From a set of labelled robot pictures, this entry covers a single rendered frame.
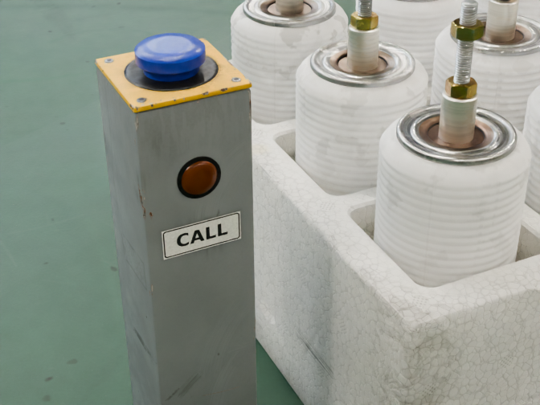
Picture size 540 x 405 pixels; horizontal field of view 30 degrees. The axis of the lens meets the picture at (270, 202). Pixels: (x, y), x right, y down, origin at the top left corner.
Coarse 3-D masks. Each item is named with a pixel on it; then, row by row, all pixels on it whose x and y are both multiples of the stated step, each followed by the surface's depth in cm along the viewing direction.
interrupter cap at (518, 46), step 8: (480, 16) 80; (520, 16) 79; (520, 24) 78; (528, 24) 78; (536, 24) 78; (520, 32) 77; (528, 32) 77; (536, 32) 77; (456, 40) 76; (480, 40) 76; (488, 40) 76; (512, 40) 76; (520, 40) 76; (528, 40) 76; (536, 40) 76; (480, 48) 74; (488, 48) 74; (496, 48) 74; (504, 48) 74; (512, 48) 74; (520, 48) 74; (528, 48) 74; (536, 48) 74
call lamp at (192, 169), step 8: (192, 168) 57; (200, 168) 57; (208, 168) 57; (184, 176) 57; (192, 176) 57; (200, 176) 57; (208, 176) 58; (216, 176) 58; (184, 184) 57; (192, 184) 57; (200, 184) 58; (208, 184) 58; (192, 192) 58; (200, 192) 58
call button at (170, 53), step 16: (144, 48) 56; (160, 48) 56; (176, 48) 56; (192, 48) 56; (144, 64) 56; (160, 64) 55; (176, 64) 55; (192, 64) 56; (160, 80) 56; (176, 80) 56
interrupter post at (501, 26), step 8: (496, 0) 75; (512, 0) 75; (488, 8) 76; (496, 8) 75; (504, 8) 75; (512, 8) 75; (488, 16) 76; (496, 16) 75; (504, 16) 75; (512, 16) 75; (488, 24) 76; (496, 24) 76; (504, 24) 75; (512, 24) 76; (488, 32) 76; (496, 32) 76; (504, 32) 76; (512, 32) 76; (496, 40) 76; (504, 40) 76
